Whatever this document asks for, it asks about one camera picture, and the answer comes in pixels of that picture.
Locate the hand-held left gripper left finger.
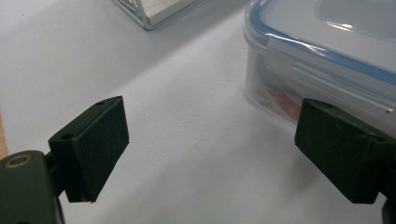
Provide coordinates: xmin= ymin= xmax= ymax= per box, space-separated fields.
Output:
xmin=48 ymin=95 xmax=130 ymax=203

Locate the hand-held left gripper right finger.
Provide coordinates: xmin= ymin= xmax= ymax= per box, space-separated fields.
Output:
xmin=294 ymin=97 xmax=396 ymax=204

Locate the clear container with blue-rimmed lid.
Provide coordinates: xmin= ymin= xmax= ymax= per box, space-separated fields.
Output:
xmin=243 ymin=0 xmax=396 ymax=139

